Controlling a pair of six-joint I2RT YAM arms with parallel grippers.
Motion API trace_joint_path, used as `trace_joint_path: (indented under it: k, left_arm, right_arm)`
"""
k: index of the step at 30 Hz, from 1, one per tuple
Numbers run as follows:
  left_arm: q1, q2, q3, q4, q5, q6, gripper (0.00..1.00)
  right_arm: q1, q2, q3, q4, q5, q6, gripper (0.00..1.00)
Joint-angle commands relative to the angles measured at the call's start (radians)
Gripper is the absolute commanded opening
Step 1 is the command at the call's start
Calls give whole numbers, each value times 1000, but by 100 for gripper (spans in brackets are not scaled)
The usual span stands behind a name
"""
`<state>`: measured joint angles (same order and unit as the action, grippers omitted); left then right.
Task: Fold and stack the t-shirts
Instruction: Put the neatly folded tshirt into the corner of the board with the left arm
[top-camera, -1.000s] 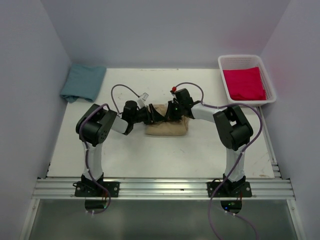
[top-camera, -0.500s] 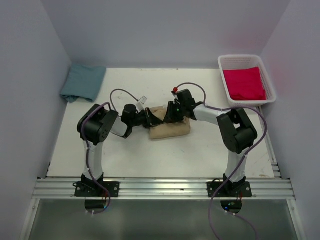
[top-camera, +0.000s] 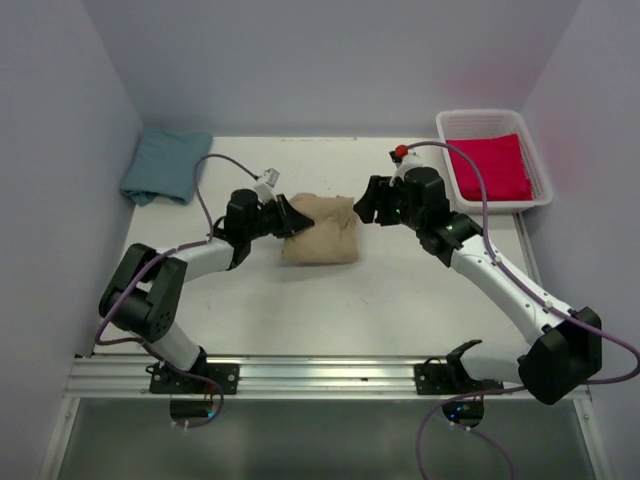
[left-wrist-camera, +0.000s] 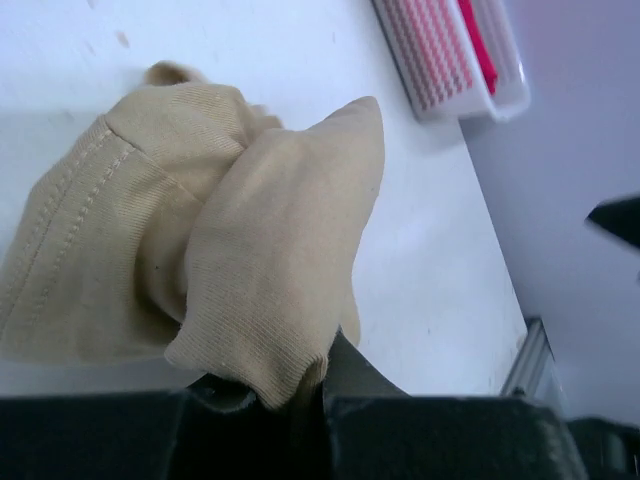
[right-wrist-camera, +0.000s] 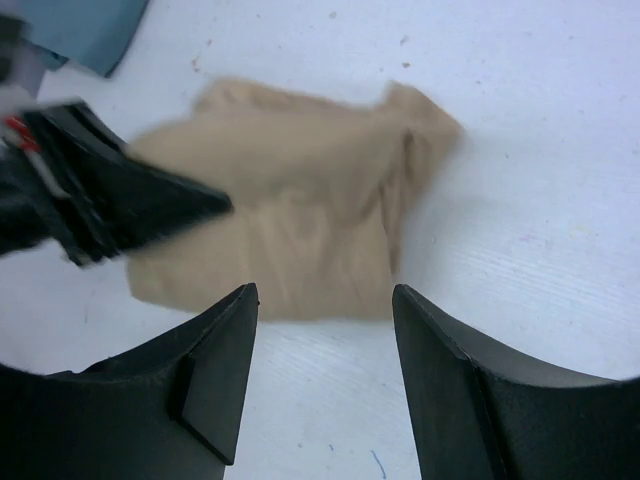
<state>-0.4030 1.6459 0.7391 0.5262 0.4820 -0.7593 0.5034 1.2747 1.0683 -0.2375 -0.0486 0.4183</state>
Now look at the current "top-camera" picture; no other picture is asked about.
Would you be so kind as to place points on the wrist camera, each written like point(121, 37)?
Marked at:
point(404, 160)
point(265, 185)

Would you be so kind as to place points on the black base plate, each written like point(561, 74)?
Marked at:
point(166, 381)
point(436, 378)

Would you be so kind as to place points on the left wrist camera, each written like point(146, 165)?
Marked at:
point(265, 185)

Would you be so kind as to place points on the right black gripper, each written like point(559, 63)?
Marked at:
point(365, 208)

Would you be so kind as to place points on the teal folded t shirt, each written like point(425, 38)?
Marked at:
point(165, 164)

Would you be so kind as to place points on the beige t shirt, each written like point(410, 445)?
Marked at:
point(333, 237)

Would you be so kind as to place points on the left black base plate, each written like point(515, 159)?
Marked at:
point(166, 381)

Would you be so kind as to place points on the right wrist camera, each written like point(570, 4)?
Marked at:
point(404, 160)

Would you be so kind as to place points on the white plastic basket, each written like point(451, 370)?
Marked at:
point(491, 123)

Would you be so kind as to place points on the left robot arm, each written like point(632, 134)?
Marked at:
point(143, 295)

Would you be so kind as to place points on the aluminium rail frame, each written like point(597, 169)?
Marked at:
point(339, 332)

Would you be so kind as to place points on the red folded t shirt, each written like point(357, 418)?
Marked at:
point(499, 161)

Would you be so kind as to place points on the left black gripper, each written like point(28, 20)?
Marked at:
point(290, 221)

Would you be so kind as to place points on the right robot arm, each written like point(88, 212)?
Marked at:
point(565, 349)

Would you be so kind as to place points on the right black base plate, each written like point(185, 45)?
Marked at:
point(436, 378)

